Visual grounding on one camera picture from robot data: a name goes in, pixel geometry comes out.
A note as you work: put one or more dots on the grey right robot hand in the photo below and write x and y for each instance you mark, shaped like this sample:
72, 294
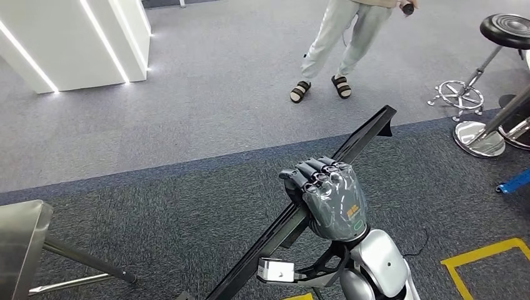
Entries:
335, 207

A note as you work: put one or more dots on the person's hand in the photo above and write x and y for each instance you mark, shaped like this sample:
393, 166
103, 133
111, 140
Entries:
410, 2

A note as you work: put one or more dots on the long black plastic frame part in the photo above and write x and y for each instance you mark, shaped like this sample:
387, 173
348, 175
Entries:
364, 132

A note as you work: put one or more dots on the blue metal shelf rack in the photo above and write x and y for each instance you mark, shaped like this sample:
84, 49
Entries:
513, 182

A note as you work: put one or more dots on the steel workbench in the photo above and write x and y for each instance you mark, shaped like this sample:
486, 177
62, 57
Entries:
20, 240

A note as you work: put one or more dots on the person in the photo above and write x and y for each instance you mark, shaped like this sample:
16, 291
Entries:
331, 41

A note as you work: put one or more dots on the black stool with chrome base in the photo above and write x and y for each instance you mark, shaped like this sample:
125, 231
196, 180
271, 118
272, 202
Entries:
507, 31

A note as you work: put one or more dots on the white lit counter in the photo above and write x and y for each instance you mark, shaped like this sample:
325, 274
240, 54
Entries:
82, 41

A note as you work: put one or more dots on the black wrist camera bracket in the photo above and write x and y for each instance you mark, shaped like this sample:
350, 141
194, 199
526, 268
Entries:
343, 252

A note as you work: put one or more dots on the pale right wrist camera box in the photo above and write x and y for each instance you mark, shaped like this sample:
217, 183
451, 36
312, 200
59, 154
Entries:
275, 271

